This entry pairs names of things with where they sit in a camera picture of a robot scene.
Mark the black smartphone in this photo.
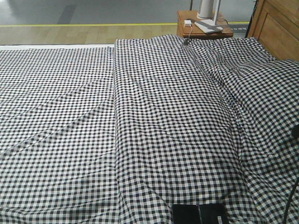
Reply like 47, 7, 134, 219
172, 203, 229, 224

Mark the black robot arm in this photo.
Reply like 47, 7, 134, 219
292, 125, 299, 139

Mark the checkered bed sheet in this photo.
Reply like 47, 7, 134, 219
0, 47, 119, 224

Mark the checkered duvet cover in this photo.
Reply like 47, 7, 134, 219
113, 35, 299, 224

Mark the wooden nightstand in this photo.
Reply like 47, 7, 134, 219
177, 10, 233, 40

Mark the white power adapter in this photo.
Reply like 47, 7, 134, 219
184, 20, 192, 27

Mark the white cylindrical fan base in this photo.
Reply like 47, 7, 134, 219
197, 0, 214, 20

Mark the wooden headboard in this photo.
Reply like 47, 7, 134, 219
248, 0, 299, 61

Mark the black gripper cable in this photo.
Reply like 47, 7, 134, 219
282, 172, 299, 224

